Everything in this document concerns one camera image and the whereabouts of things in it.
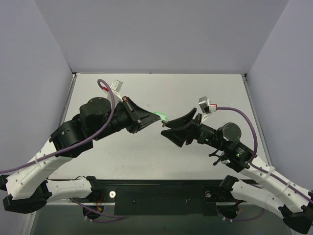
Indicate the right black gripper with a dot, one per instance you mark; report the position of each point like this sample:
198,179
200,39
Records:
193,129

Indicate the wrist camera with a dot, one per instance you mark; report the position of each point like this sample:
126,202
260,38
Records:
116,86
206,106

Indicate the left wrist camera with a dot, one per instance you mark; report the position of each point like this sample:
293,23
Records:
116,86

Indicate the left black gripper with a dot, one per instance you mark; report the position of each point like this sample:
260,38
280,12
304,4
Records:
132,114

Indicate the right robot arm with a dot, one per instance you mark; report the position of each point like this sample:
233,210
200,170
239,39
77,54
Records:
274,192

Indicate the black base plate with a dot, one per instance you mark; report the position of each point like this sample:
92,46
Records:
160,197

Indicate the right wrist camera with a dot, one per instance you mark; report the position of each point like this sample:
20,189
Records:
206,106

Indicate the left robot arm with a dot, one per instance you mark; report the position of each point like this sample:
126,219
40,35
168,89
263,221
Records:
29,189

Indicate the green key tag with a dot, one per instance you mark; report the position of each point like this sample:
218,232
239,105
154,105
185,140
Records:
162,116

